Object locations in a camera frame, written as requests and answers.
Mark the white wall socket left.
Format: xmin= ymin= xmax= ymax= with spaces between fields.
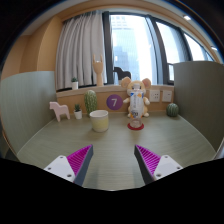
xmin=149 ymin=90 xmax=160 ymax=102

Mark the small potted plant on desk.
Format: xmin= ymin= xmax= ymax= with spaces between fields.
xmin=74 ymin=104 xmax=82 ymax=120

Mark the beige mouse plush toy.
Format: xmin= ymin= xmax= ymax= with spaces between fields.
xmin=121 ymin=77 xmax=151 ymax=117

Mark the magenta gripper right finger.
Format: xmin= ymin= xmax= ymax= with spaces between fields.
xmin=134 ymin=145 xmax=182 ymax=184

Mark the white wall socket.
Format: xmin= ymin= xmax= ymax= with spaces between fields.
xmin=162 ymin=90 xmax=172 ymax=102
xmin=149 ymin=90 xmax=160 ymax=102

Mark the round green cactus decoration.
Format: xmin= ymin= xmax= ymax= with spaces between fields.
xmin=166 ymin=103 xmax=179 ymax=117

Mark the tall green cactus decoration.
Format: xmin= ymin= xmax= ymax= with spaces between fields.
xmin=84 ymin=90 xmax=97 ymax=114

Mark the purple number seven sign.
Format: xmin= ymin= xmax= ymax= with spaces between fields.
xmin=106 ymin=94 xmax=123 ymax=110

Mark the white wall socket right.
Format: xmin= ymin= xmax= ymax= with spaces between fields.
xmin=162 ymin=90 xmax=172 ymax=102

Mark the pink wooden horse figure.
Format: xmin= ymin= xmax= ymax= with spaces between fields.
xmin=49 ymin=102 xmax=70 ymax=122

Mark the red round coaster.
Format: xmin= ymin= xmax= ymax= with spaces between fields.
xmin=127 ymin=123 xmax=144 ymax=131

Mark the clear plastic water bottle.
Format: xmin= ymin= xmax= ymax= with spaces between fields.
xmin=130 ymin=83 xmax=144 ymax=129

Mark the wooden hand sculpture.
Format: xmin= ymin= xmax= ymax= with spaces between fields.
xmin=92 ymin=58 xmax=103 ymax=86

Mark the small potted plant on sill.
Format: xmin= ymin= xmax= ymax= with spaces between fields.
xmin=71 ymin=77 xmax=78 ymax=90

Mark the grey curtain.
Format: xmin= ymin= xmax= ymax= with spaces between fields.
xmin=55 ymin=11 xmax=105 ymax=90

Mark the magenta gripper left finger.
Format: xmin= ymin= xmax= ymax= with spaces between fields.
xmin=44 ymin=145 xmax=93 ymax=186

